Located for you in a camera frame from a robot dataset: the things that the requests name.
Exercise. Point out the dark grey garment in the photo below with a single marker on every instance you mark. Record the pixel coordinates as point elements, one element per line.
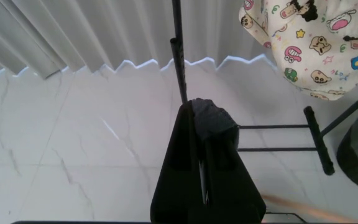
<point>213,121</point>

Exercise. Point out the pink clothes hanger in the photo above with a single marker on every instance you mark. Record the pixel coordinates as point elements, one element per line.
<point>306,209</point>

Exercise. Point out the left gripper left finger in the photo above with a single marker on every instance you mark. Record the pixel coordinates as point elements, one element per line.
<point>176,186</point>

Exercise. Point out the black clothes rack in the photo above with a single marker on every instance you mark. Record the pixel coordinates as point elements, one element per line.
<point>179,46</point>

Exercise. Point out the cream printed garment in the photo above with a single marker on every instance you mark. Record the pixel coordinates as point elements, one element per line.
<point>315,46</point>

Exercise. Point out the white curtain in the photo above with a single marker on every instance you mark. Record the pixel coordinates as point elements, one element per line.
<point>73,31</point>

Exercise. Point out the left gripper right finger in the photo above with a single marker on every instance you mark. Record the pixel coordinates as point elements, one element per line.
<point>232,186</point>

